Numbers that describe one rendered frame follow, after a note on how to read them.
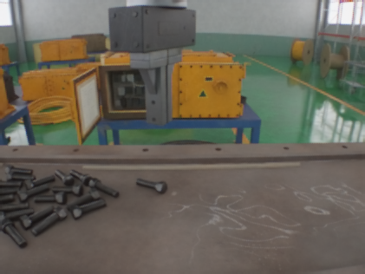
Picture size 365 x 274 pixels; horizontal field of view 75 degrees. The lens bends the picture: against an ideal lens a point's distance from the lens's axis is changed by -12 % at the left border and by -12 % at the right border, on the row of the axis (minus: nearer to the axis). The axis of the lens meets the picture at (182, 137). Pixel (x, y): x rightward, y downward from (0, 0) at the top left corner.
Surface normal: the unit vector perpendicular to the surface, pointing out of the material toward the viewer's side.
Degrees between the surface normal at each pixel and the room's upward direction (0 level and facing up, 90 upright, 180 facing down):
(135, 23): 90
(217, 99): 90
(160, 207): 0
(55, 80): 90
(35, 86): 90
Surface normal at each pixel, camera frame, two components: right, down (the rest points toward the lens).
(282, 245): 0.00, -0.92
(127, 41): -0.47, 0.35
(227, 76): 0.04, 0.40
